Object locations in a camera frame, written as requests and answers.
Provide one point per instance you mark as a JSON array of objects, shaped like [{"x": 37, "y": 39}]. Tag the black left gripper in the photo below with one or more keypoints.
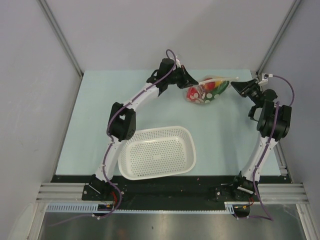
[{"x": 185, "y": 82}]

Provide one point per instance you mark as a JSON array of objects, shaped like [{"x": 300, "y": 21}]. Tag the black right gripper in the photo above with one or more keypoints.
[{"x": 243, "y": 87}]

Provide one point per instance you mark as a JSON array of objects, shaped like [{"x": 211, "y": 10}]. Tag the clear polka dot zip bag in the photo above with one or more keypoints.
[{"x": 201, "y": 90}]

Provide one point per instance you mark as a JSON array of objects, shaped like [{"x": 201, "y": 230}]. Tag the orange yellow fake fruit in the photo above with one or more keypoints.
[{"x": 211, "y": 85}]

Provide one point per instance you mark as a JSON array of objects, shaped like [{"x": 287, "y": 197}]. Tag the green fake cucumber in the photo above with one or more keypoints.
[{"x": 216, "y": 92}]

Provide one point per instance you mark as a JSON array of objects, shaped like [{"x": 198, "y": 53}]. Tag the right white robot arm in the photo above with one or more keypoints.
[{"x": 273, "y": 124}]

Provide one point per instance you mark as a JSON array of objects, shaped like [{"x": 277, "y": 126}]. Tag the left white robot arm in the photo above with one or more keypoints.
[{"x": 121, "y": 125}]

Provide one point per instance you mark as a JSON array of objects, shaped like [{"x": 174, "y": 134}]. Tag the red fake pepper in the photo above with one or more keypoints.
[{"x": 192, "y": 94}]

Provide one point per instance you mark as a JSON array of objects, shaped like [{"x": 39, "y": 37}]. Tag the white perforated plastic basket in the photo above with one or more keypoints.
[{"x": 156, "y": 153}]

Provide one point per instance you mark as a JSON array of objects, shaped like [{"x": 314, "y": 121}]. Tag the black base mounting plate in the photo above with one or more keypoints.
[{"x": 256, "y": 211}]

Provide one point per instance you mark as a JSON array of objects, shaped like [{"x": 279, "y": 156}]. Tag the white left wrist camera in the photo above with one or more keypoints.
[{"x": 177, "y": 62}]

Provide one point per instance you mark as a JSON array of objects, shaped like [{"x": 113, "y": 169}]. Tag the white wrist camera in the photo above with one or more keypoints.
[
  {"x": 264, "y": 79},
  {"x": 177, "y": 62}
]

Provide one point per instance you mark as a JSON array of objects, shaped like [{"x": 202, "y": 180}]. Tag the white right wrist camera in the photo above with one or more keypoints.
[{"x": 264, "y": 79}]

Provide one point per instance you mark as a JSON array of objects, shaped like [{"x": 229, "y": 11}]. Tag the right aluminium frame post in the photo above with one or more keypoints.
[{"x": 279, "y": 35}]

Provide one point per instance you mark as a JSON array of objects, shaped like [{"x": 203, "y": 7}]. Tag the aluminium frame post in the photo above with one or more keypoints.
[
  {"x": 279, "y": 35},
  {"x": 51, "y": 19}
]

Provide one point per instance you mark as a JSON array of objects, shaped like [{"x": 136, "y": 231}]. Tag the aluminium front rail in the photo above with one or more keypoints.
[{"x": 279, "y": 193}]

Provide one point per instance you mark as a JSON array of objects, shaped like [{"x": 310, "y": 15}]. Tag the white slotted cable duct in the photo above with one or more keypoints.
[{"x": 105, "y": 208}]

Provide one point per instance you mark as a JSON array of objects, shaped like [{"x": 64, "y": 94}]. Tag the left aluminium frame post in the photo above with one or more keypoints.
[{"x": 51, "y": 19}]

